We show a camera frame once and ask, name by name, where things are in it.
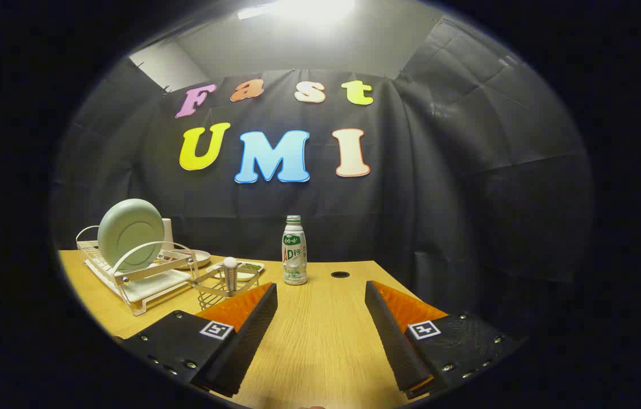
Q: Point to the pale green plate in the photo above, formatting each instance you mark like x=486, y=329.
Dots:
x=127, y=233

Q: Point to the white green drink bottle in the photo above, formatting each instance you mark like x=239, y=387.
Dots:
x=294, y=255

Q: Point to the small white plate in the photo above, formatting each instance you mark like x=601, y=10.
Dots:
x=198, y=258

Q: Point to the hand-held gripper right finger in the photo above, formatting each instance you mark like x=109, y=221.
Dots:
x=397, y=341

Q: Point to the white toaster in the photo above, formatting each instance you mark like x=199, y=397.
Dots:
x=167, y=236

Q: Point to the ceiling light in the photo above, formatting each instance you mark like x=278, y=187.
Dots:
x=309, y=8

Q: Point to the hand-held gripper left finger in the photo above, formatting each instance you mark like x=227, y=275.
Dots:
x=246, y=346

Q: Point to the white divided bean dish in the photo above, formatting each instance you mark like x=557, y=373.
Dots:
x=249, y=267

